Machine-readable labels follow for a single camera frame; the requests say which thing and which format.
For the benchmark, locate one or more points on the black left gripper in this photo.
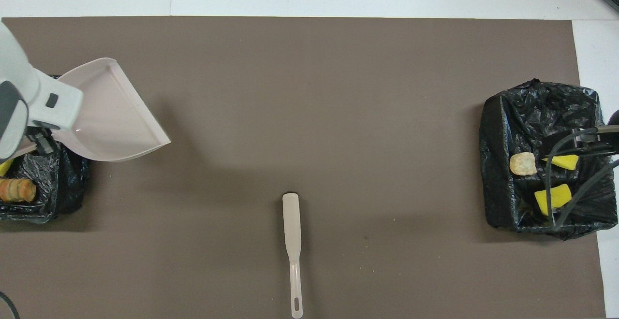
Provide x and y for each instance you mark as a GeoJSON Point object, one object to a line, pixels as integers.
{"type": "Point", "coordinates": [42, 129]}

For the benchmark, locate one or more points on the small yellow sponge wedge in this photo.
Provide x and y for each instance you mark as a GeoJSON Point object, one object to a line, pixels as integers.
{"type": "Point", "coordinates": [5, 166]}

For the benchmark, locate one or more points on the orange striped bread piece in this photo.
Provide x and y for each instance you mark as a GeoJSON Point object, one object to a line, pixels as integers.
{"type": "Point", "coordinates": [17, 190]}

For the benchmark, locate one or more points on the beige plastic dustpan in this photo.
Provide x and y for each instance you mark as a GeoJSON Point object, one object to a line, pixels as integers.
{"type": "Point", "coordinates": [116, 121]}

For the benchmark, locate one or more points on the beige brush with black bristles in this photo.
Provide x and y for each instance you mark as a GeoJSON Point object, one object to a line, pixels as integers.
{"type": "Point", "coordinates": [292, 222]}

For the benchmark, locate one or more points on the pale beige chip piece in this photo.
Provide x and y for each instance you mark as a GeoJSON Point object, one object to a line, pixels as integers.
{"type": "Point", "coordinates": [523, 164]}

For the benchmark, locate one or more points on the yellow sponge chunk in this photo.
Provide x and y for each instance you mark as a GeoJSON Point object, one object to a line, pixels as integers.
{"type": "Point", "coordinates": [558, 197]}

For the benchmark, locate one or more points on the yellow and green sponge piece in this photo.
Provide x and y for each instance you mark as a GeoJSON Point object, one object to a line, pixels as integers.
{"type": "Point", "coordinates": [566, 162]}

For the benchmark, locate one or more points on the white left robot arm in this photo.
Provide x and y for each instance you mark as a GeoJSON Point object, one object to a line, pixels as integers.
{"type": "Point", "coordinates": [19, 92]}

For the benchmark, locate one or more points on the black trash bag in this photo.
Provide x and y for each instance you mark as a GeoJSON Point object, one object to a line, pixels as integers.
{"type": "Point", "coordinates": [503, 130]}
{"type": "Point", "coordinates": [63, 183]}

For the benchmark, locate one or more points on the brown paper table mat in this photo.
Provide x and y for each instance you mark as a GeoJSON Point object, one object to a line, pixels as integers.
{"type": "Point", "coordinates": [338, 116]}

